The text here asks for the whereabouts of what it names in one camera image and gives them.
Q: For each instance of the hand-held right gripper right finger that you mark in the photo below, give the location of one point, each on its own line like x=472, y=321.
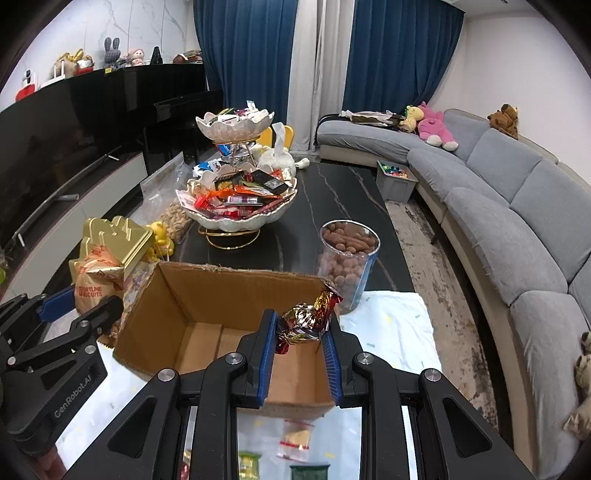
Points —
x=331, y=369

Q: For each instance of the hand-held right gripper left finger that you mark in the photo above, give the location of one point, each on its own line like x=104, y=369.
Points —
x=264, y=364

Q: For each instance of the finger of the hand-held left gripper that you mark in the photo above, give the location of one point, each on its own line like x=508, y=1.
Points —
x=99, y=316
x=57, y=304

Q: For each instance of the shiny foil candy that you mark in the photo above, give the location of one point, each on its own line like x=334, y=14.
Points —
x=304, y=318

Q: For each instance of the brown cardboard box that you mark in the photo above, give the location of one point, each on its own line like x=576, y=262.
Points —
x=207, y=300

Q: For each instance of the orange biscuit bag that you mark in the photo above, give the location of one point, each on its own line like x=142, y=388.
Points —
x=92, y=286

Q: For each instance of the white confetti print mat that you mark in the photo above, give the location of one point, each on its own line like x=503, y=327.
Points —
x=392, y=332

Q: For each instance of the gold-lid candy jar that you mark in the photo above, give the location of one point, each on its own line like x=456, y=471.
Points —
x=120, y=240

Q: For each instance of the small red-striped zip bag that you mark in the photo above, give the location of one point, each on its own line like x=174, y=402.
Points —
x=295, y=441

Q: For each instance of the clear jar of chocolate balls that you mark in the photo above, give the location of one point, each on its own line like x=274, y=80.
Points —
x=346, y=277

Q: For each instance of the yellow toy figure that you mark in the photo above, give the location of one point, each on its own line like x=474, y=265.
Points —
x=161, y=237

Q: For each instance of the yellow-green packet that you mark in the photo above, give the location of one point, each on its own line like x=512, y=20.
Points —
x=249, y=467

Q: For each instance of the green tin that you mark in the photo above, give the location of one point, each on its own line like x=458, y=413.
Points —
x=308, y=473

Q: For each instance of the grey remote control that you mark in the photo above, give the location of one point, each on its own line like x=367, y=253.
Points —
x=68, y=197

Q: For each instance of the clear bag of nuts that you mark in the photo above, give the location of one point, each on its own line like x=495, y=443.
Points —
x=173, y=221

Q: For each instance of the grey television cabinet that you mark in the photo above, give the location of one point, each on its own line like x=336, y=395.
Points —
x=106, y=182

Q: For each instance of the two-tier shell snack stand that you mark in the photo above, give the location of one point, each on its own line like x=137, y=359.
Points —
x=240, y=221

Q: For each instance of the worn patterned rug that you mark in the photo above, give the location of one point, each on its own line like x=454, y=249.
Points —
x=429, y=258

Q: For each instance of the black television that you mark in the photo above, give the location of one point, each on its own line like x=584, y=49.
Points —
x=55, y=138

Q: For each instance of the grey storage bin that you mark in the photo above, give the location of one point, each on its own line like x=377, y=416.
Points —
x=395, y=184

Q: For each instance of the white plush tissue cover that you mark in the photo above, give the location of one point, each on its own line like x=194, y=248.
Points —
x=277, y=159

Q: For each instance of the black piano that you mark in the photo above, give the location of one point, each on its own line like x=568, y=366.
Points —
x=161, y=87

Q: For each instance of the grey sofa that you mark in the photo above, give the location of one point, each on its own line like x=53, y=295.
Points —
x=508, y=207

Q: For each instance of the gold gift items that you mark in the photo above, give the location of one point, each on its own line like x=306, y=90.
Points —
x=71, y=62

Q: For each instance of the beige plush toy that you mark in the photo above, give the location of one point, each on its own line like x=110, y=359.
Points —
x=582, y=369

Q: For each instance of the clothes pile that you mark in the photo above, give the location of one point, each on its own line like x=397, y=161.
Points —
x=369, y=117

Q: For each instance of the grey bunny plush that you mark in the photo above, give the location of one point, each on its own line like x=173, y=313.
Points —
x=111, y=53

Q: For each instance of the pink doll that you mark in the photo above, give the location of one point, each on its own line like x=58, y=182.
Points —
x=136, y=56

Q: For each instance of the yellow plush toy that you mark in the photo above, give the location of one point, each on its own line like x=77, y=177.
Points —
x=411, y=117

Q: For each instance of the pink plush toy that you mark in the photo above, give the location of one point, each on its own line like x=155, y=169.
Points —
x=436, y=127

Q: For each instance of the black metronome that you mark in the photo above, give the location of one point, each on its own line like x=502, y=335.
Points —
x=156, y=56

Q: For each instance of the brown items pile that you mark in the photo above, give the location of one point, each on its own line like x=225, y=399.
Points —
x=188, y=57

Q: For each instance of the blue curtain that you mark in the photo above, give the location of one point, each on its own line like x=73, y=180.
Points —
x=244, y=55
x=397, y=50

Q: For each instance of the white sheer curtain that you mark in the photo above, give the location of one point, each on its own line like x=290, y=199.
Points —
x=318, y=69

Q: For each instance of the brown plush toy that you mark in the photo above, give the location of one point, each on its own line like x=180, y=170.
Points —
x=504, y=120

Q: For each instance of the white camera robot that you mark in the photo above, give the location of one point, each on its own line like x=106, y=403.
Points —
x=27, y=83

